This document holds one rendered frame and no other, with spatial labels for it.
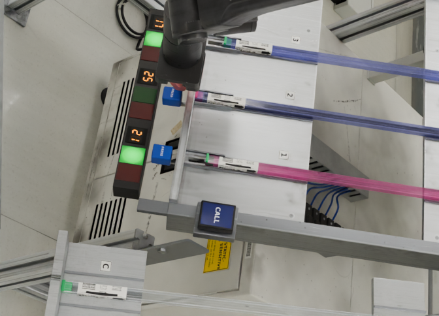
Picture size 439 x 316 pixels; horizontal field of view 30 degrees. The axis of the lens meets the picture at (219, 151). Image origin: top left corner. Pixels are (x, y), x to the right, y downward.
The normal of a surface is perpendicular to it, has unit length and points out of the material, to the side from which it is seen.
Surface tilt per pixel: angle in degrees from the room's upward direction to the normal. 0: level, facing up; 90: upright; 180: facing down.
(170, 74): 45
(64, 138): 0
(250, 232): 90
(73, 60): 0
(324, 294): 0
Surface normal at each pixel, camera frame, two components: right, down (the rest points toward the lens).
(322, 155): 0.75, -0.22
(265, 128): 0.08, -0.47
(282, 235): -0.13, 0.87
